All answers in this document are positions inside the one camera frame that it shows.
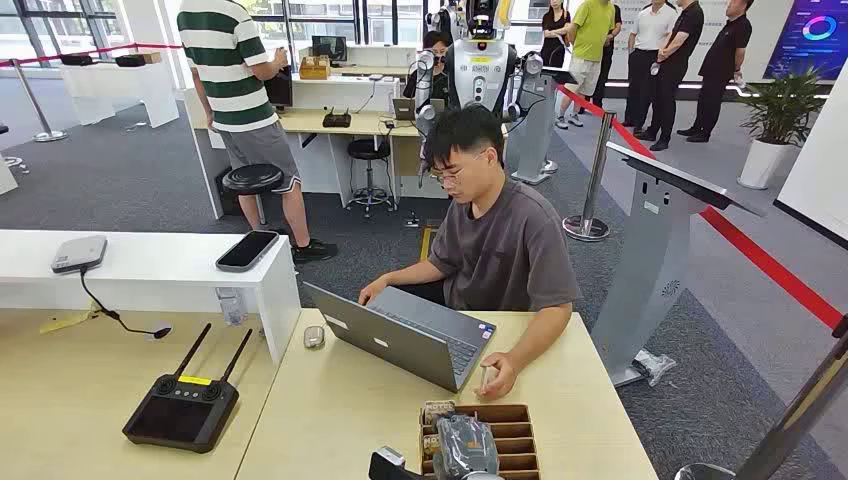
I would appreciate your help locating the person's left hand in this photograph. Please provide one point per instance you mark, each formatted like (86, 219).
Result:
(502, 374)

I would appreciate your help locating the person's right hand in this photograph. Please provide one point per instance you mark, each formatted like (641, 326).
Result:
(372, 290)

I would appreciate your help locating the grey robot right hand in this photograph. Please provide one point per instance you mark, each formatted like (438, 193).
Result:
(466, 445)

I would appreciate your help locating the hotel key card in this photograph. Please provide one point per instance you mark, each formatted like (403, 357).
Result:
(430, 444)
(438, 411)

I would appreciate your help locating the brown cardboard card organizer box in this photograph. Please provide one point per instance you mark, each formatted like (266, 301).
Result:
(518, 437)

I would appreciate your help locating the seated person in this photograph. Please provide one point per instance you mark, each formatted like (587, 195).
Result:
(503, 252)

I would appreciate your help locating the person behind humanoid robot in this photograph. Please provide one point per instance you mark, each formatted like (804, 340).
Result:
(437, 73)

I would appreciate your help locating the standing person in striped top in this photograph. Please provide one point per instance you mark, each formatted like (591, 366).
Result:
(228, 73)

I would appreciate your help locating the small white object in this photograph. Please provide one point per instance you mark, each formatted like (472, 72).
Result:
(487, 375)

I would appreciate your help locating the grey computer mouse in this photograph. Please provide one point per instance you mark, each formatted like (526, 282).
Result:
(314, 336)

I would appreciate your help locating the black smartphone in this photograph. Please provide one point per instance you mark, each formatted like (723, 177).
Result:
(247, 250)

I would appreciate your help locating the black swivel stool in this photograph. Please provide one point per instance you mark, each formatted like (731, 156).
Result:
(369, 150)

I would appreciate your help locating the clear plastic bag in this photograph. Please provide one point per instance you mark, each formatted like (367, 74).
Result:
(654, 366)

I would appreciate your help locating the black round stool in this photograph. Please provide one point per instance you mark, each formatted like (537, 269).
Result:
(253, 177)

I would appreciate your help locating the black router with antennas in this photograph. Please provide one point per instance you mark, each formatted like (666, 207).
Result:
(336, 120)

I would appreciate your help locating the wooden office desk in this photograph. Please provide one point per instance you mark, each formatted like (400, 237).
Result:
(311, 122)

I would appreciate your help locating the grey kiosk stand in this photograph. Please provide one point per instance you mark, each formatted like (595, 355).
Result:
(652, 265)

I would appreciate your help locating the white counter shelf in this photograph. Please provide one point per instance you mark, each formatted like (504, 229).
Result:
(152, 278)

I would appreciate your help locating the black computer monitor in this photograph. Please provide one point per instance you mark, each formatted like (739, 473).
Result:
(279, 87)
(329, 46)

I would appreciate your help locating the black remote controller with antennas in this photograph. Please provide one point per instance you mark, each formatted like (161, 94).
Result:
(179, 414)

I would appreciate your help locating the small wooden box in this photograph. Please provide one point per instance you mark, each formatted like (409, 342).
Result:
(314, 67)

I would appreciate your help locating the white humanoid robot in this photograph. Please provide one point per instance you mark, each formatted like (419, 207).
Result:
(478, 73)

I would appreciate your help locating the red barrier belt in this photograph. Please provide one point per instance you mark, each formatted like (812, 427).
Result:
(79, 53)
(755, 255)

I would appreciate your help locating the grey flat adapter box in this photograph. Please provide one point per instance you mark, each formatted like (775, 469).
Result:
(79, 254)

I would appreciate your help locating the yellow tape strip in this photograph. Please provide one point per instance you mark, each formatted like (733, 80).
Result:
(63, 322)

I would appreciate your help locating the white table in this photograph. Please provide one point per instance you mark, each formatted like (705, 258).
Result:
(119, 89)

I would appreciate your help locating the potted green plant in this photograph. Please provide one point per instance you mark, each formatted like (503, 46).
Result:
(778, 116)

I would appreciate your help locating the blue display screen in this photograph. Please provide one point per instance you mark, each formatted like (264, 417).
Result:
(811, 36)

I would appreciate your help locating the black wrist camera unit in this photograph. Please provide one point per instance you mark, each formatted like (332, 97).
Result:
(391, 467)

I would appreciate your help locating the chrome stanchion post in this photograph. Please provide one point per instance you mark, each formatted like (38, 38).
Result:
(595, 179)
(36, 106)

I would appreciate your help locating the dark stanchion post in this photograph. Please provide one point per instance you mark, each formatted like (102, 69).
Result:
(788, 417)

